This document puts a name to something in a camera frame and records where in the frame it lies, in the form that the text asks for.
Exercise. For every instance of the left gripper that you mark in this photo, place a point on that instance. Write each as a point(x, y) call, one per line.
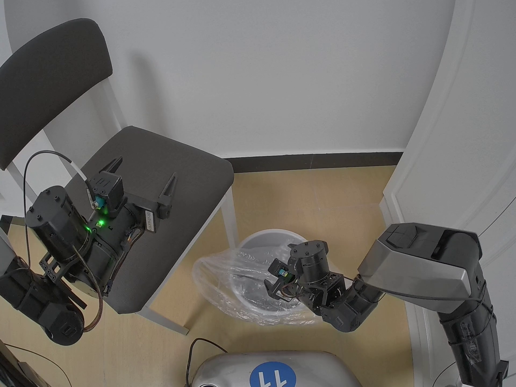
point(121, 228)

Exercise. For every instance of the clear plastic bag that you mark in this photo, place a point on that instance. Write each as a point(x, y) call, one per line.
point(217, 272)

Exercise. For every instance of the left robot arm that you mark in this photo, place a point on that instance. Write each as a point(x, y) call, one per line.
point(56, 220)

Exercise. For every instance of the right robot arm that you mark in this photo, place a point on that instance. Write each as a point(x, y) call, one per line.
point(415, 264)

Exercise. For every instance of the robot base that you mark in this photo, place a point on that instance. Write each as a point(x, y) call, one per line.
point(282, 371)

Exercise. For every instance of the white trash bin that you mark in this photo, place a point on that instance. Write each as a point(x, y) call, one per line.
point(262, 236)

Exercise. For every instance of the grey and white chair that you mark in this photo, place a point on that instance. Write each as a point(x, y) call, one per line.
point(161, 167)

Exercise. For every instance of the white wardrobe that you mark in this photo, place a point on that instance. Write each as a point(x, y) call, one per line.
point(463, 135)

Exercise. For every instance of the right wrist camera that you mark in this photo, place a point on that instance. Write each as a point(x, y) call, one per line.
point(280, 268)

